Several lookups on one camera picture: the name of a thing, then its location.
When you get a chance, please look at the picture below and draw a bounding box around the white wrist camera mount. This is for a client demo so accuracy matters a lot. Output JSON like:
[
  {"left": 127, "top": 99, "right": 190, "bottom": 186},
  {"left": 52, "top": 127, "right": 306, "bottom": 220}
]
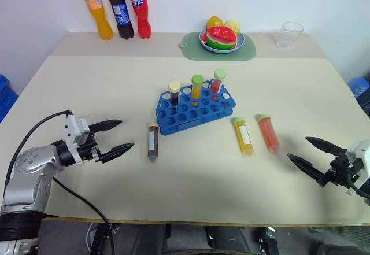
[
  {"left": 345, "top": 139, "right": 370, "bottom": 198},
  {"left": 63, "top": 114, "right": 97, "bottom": 165}
]

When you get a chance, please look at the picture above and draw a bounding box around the green silicone mat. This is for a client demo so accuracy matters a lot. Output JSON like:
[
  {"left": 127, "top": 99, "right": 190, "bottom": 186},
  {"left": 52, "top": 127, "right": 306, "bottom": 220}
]
[{"left": 177, "top": 31, "right": 257, "bottom": 62}]

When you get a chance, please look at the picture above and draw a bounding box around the orange liquid tube green cap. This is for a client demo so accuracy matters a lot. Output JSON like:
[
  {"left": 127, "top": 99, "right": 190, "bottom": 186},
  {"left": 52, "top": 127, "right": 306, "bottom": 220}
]
[
  {"left": 232, "top": 117, "right": 257, "bottom": 158},
  {"left": 190, "top": 74, "right": 205, "bottom": 102}
]

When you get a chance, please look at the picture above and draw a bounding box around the toy watermelon slice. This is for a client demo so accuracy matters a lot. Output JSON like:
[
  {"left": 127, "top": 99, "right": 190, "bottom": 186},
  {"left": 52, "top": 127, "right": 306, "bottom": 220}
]
[{"left": 201, "top": 26, "right": 239, "bottom": 51}]

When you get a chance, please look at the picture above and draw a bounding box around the red soda bottle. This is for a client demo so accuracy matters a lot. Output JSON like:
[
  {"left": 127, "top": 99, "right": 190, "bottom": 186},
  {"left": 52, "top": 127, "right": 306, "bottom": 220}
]
[{"left": 128, "top": 0, "right": 153, "bottom": 39}]

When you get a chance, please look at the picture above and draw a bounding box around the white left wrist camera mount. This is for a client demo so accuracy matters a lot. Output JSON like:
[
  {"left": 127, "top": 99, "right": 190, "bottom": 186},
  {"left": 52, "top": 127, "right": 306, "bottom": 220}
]
[{"left": 63, "top": 114, "right": 97, "bottom": 165}]

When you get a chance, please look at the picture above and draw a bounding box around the orange soda bottle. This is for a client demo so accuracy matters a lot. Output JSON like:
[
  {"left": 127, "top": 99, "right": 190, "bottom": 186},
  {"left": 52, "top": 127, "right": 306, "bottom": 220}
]
[{"left": 80, "top": 0, "right": 114, "bottom": 41}]

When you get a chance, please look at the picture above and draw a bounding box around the black table leg frame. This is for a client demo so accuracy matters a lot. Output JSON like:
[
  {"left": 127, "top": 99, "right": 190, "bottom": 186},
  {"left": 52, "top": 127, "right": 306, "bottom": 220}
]
[
  {"left": 257, "top": 226, "right": 280, "bottom": 255},
  {"left": 91, "top": 223, "right": 116, "bottom": 255}
]

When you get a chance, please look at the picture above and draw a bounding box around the clear glass cup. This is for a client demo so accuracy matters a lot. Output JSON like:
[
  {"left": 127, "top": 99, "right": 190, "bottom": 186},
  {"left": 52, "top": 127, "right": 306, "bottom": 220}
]
[{"left": 275, "top": 21, "right": 305, "bottom": 49}]

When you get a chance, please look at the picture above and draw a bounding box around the black cable hanging off table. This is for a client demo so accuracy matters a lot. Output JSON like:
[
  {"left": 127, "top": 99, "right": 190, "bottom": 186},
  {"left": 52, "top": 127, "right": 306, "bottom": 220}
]
[{"left": 53, "top": 177, "right": 114, "bottom": 255}]

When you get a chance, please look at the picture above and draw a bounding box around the blue test tube rack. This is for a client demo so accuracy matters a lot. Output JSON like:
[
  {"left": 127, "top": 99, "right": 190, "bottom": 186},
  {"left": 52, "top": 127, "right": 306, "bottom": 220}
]
[{"left": 156, "top": 80, "right": 236, "bottom": 136}]

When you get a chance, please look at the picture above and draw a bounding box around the dark rounded shape under table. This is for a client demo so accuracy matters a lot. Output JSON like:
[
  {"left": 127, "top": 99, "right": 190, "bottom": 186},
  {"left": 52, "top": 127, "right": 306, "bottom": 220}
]
[{"left": 203, "top": 225, "right": 255, "bottom": 255}]

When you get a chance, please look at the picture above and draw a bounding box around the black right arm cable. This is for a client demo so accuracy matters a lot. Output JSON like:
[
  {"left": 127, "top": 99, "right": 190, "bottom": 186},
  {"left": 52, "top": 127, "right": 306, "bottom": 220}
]
[{"left": 347, "top": 173, "right": 370, "bottom": 201}]

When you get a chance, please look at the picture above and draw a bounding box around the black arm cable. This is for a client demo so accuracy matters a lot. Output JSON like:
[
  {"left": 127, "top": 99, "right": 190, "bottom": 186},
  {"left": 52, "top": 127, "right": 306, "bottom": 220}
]
[
  {"left": 5, "top": 110, "right": 73, "bottom": 194},
  {"left": 347, "top": 173, "right": 370, "bottom": 201}
]

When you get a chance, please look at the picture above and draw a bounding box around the dark cola bottle blue label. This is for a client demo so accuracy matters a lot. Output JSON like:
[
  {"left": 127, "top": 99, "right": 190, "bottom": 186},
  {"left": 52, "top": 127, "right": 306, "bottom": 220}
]
[{"left": 105, "top": 0, "right": 135, "bottom": 40}]

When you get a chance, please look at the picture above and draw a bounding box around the pale yellow toy fruit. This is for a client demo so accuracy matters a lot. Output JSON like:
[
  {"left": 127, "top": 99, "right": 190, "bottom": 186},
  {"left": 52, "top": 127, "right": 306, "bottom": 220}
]
[{"left": 223, "top": 19, "right": 243, "bottom": 35}]

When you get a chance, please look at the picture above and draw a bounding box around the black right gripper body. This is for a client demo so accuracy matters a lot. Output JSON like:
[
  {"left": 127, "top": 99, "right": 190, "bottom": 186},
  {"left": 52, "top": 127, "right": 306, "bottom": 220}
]
[{"left": 319, "top": 150, "right": 361, "bottom": 188}]

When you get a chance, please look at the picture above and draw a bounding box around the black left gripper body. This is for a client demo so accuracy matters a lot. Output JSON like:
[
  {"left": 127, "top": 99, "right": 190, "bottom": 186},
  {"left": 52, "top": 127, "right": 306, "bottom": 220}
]
[{"left": 76, "top": 134, "right": 104, "bottom": 164}]

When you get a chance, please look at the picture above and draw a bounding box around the blue bowl of fruit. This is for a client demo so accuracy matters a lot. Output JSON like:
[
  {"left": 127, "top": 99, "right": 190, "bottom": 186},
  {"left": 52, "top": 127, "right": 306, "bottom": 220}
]
[{"left": 198, "top": 29, "right": 246, "bottom": 54}]

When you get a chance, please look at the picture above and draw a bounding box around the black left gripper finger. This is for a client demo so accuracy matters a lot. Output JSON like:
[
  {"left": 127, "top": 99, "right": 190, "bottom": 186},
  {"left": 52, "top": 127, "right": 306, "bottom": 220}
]
[
  {"left": 100, "top": 142, "right": 135, "bottom": 164},
  {"left": 88, "top": 119, "right": 124, "bottom": 133}
]

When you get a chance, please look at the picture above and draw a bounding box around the orange yellow toy fruit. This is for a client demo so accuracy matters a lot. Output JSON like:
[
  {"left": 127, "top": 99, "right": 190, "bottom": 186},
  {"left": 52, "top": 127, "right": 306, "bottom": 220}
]
[{"left": 206, "top": 15, "right": 225, "bottom": 31}]

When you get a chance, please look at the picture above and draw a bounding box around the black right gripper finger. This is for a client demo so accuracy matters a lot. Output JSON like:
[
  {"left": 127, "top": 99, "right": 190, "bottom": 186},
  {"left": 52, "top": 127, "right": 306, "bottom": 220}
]
[
  {"left": 305, "top": 136, "right": 348, "bottom": 157},
  {"left": 287, "top": 153, "right": 328, "bottom": 185}
]

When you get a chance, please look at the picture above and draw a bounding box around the blue plastic crate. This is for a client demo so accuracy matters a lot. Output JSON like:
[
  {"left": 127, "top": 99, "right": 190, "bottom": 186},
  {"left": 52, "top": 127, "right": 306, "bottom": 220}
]
[{"left": 0, "top": 73, "right": 20, "bottom": 123}]

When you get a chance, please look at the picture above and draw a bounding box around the dark liquid tube yellow cap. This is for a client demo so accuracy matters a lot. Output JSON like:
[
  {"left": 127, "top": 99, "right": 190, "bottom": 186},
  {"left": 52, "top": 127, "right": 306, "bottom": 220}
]
[
  {"left": 147, "top": 122, "right": 161, "bottom": 163},
  {"left": 168, "top": 80, "right": 182, "bottom": 107}
]

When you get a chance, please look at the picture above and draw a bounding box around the blue water jug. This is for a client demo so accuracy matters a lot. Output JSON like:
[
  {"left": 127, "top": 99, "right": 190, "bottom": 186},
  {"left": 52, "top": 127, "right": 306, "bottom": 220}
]
[{"left": 347, "top": 76, "right": 370, "bottom": 98}]

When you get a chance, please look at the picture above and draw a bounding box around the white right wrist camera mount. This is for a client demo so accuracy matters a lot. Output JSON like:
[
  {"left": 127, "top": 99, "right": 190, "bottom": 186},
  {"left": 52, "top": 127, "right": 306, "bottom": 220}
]
[{"left": 345, "top": 139, "right": 370, "bottom": 198}]

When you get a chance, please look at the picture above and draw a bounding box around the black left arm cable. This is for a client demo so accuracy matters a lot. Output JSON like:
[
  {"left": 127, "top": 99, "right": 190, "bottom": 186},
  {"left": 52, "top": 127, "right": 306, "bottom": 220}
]
[{"left": 5, "top": 110, "right": 73, "bottom": 194}]

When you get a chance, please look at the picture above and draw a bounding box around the red liquid tube green cap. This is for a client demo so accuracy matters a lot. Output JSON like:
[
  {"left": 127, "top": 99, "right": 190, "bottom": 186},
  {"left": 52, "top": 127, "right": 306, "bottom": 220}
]
[
  {"left": 211, "top": 68, "right": 227, "bottom": 96},
  {"left": 256, "top": 113, "right": 282, "bottom": 154}
]

